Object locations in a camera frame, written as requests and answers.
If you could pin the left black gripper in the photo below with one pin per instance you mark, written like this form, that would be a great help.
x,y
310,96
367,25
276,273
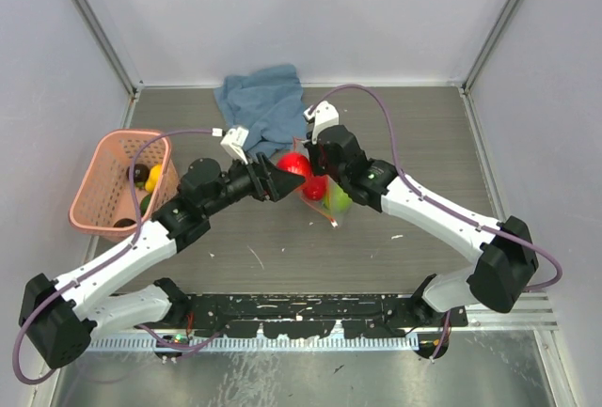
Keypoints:
x,y
275,182

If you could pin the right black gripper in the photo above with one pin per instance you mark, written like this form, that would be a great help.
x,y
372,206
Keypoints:
x,y
313,148

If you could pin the red apple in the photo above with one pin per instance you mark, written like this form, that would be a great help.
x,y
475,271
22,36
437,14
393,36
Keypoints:
x,y
296,163

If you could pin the red yellow mango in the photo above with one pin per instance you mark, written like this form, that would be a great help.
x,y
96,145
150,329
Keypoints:
x,y
316,188

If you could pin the clear orange zip bag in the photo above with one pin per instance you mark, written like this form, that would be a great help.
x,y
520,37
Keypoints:
x,y
334,218

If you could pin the green apple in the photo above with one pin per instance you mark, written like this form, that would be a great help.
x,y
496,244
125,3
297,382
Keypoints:
x,y
338,200

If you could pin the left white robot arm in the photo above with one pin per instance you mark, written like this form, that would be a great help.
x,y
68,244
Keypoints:
x,y
61,317

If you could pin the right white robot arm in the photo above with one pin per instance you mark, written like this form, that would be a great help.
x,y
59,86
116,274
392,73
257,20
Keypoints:
x,y
501,255

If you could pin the blue cloth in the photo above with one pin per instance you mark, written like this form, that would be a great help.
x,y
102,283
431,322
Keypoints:
x,y
268,103

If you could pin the yellow pear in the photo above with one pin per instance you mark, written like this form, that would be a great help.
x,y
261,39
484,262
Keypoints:
x,y
153,178

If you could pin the green fruit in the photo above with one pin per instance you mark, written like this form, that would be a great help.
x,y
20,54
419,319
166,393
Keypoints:
x,y
144,204

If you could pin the dark brown fruit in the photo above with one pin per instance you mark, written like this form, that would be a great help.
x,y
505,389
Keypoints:
x,y
124,222
139,175

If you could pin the pink plastic basket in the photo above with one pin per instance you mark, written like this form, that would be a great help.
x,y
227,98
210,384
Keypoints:
x,y
104,195

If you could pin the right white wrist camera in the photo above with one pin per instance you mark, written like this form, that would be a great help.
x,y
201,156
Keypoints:
x,y
322,115

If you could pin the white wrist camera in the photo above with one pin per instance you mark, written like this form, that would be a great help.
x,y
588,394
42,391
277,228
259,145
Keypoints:
x,y
233,141
322,115

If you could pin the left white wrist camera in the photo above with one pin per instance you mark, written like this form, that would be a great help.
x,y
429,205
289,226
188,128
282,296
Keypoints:
x,y
233,141

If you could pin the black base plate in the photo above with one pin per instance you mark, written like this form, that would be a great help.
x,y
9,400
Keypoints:
x,y
297,316

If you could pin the grey slotted cable duct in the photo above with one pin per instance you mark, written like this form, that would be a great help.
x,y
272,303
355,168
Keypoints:
x,y
336,342

